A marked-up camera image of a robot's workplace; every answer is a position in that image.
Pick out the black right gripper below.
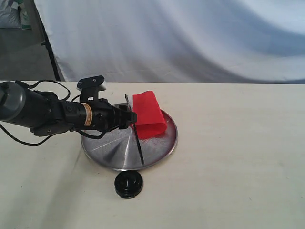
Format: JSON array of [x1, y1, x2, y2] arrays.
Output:
[[61, 101, 137, 133]]

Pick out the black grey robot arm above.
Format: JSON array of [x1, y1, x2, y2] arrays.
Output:
[[0, 77, 137, 139]]

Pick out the black round plastic cap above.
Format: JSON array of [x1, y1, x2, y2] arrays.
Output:
[[114, 171, 143, 199]]

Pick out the round steel plate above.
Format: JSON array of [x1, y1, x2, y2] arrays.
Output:
[[81, 111, 178, 171]]

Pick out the white backdrop cloth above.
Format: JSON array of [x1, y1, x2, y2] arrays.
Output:
[[35, 0, 305, 83]]

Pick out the black backdrop stand pole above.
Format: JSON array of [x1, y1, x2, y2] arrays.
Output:
[[34, 5, 61, 81]]

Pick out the white sacks in background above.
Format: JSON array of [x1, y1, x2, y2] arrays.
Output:
[[0, 0, 31, 30]]

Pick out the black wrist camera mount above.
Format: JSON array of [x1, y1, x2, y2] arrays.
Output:
[[77, 75, 106, 103]]

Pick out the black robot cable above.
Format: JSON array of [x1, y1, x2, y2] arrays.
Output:
[[0, 80, 105, 146]]

